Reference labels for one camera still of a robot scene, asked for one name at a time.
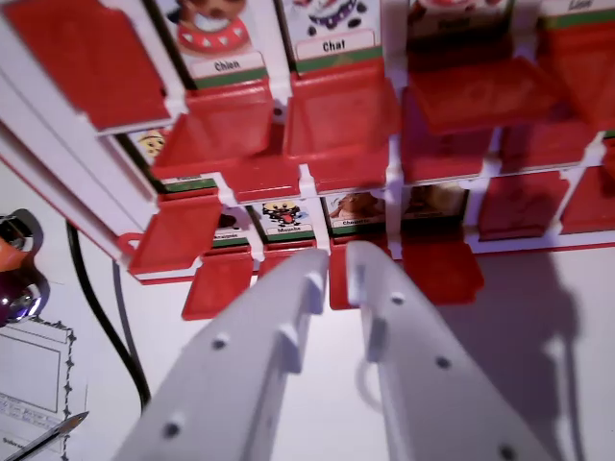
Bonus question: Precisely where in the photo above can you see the red flap of Chat window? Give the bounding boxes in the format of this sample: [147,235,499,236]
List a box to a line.
[283,61,403,162]

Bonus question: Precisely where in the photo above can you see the red flap of Chien window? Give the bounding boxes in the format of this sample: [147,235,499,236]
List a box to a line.
[152,79,276,169]

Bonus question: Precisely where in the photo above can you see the thin silver pen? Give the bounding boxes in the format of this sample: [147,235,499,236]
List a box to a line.
[0,410,90,461]

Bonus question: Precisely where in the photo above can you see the printed paper sheet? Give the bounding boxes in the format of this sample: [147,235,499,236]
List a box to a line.
[0,282,90,461]

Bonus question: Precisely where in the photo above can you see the red and white game board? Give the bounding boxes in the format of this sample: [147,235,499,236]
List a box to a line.
[0,0,615,322]

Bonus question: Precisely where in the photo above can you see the colourful bead toy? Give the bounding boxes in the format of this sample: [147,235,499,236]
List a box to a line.
[0,207,52,328]

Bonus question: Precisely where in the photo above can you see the Chien picture card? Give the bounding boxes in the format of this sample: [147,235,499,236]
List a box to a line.
[165,0,268,91]

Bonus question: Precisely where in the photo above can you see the Chat picture card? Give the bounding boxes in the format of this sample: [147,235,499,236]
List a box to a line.
[280,0,384,77]

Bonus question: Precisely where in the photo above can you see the thick black cable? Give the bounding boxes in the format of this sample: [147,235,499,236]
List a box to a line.
[65,221,153,415]

